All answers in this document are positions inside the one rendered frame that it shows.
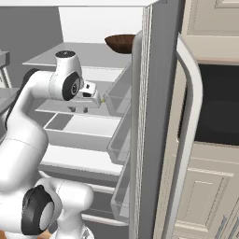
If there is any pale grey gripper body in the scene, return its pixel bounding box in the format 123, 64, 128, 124
66, 90, 103, 110

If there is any white fridge drawer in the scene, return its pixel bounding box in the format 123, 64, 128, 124
43, 112, 122, 153
37, 170, 131, 227

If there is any clear fridge door bin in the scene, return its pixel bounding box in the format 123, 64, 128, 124
106, 106, 133, 166
103, 61, 134, 119
109, 161, 132, 224

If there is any white fridge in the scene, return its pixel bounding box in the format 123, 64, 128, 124
0, 0, 162, 239

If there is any brown wooden bowl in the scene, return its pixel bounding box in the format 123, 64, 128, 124
104, 34, 137, 55

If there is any black built-in oven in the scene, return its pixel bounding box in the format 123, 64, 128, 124
177, 63, 239, 147

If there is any beige base cupboard door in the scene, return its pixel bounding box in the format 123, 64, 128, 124
153, 141, 239, 239

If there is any white fridge door handle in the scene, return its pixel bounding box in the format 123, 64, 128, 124
161, 33, 204, 239

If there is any beige wall cupboard door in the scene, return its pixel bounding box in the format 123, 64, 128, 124
181, 0, 239, 65

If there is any grey cupboard handle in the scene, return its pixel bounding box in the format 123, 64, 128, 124
229, 218, 239, 239
214, 214, 229, 239

